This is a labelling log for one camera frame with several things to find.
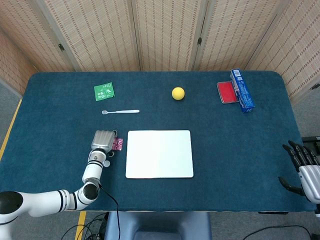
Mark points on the yellow foam ball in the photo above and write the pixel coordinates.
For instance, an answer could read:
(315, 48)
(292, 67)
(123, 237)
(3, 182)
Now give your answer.
(178, 93)

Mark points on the white toothbrush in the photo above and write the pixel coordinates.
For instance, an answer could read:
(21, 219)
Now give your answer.
(122, 111)

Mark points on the pink patterned card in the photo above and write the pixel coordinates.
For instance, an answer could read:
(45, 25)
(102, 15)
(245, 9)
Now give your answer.
(118, 144)

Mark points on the green sachet packet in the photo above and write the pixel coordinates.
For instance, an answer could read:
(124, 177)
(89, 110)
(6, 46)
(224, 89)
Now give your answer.
(104, 91)

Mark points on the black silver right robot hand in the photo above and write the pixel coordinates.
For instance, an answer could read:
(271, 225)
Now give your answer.
(310, 180)

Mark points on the red ink pad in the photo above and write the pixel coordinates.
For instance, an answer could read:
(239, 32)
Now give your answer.
(226, 92)

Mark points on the blue robot base seat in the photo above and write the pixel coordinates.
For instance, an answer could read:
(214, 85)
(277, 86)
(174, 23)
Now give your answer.
(160, 225)

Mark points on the white round ball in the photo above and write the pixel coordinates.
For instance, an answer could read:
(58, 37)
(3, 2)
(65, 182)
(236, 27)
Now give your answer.
(107, 164)

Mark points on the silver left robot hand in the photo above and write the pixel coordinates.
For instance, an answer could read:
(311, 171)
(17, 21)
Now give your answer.
(102, 140)

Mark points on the black equipment box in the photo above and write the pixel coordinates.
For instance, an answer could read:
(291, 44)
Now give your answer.
(311, 142)

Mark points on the blue toothpaste box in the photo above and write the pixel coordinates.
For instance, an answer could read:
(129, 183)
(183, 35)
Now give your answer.
(243, 93)

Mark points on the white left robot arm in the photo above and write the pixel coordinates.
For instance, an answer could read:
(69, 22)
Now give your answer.
(47, 201)

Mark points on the woven bamboo folding screen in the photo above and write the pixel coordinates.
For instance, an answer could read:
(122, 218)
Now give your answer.
(162, 35)

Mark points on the teal tablecloth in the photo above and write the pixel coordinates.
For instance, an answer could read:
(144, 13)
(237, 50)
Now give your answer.
(225, 150)

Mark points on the white rectangular board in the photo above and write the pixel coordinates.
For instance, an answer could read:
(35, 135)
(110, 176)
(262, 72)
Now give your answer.
(160, 153)

